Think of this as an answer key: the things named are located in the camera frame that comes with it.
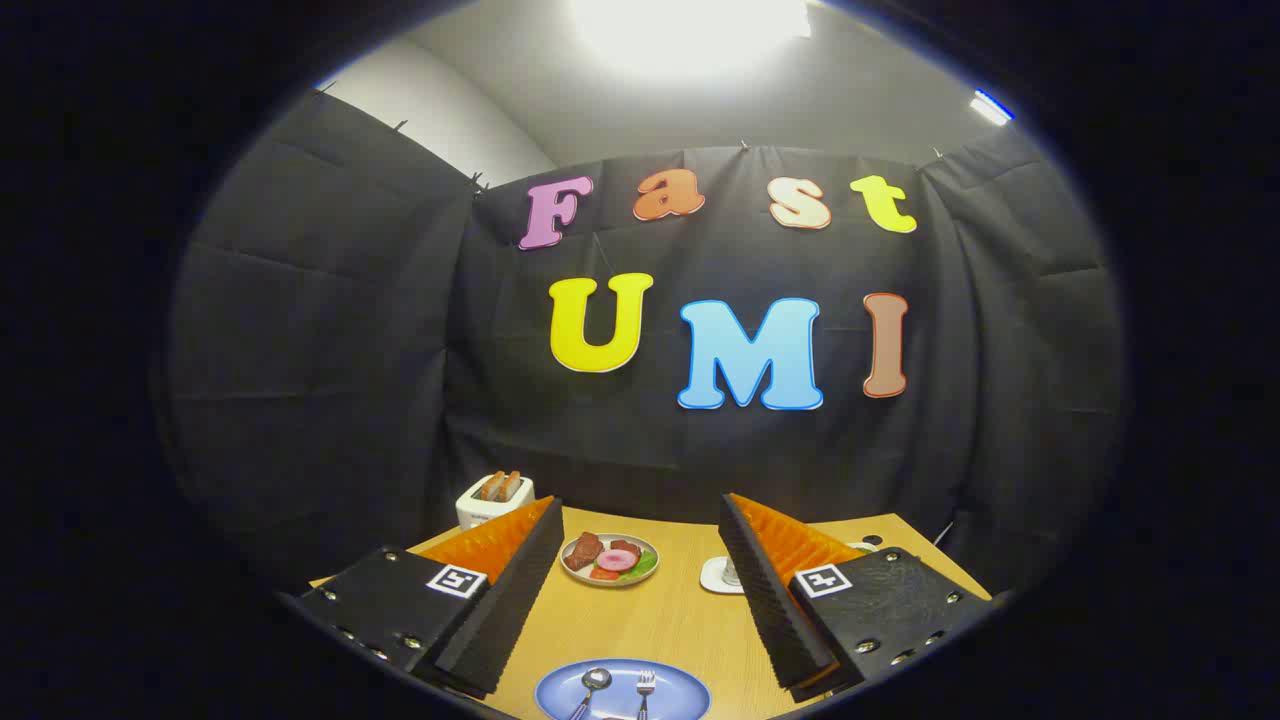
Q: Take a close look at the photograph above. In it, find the blue round plate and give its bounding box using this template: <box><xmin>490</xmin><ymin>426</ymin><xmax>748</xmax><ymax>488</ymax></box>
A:
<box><xmin>534</xmin><ymin>658</ymin><xmax>712</xmax><ymax>720</ymax></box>

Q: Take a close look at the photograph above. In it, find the oval food plate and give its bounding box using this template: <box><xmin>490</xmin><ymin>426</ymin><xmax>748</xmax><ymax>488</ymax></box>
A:
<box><xmin>560</xmin><ymin>532</ymin><xmax>661</xmax><ymax>588</ymax></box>

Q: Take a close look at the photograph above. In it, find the white square coaster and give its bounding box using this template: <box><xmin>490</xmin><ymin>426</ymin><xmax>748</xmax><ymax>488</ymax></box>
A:
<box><xmin>699</xmin><ymin>555</ymin><xmax>746</xmax><ymax>596</ymax></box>

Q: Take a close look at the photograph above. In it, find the white toaster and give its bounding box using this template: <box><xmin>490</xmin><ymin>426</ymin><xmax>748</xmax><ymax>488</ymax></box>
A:
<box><xmin>456</xmin><ymin>472</ymin><xmax>535</xmax><ymax>531</ymax></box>

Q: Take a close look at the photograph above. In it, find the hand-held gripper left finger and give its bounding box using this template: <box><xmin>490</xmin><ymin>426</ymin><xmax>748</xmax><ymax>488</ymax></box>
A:
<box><xmin>280</xmin><ymin>496</ymin><xmax>565</xmax><ymax>699</ymax></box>

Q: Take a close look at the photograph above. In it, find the checked handle spoon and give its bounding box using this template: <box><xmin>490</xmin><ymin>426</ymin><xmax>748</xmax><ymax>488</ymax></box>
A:
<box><xmin>568</xmin><ymin>667</ymin><xmax>613</xmax><ymax>720</ymax></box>

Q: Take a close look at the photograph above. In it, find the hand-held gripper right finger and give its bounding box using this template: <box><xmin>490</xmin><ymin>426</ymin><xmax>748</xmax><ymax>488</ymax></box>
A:
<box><xmin>718</xmin><ymin>492</ymin><xmax>996</xmax><ymax>703</ymax></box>

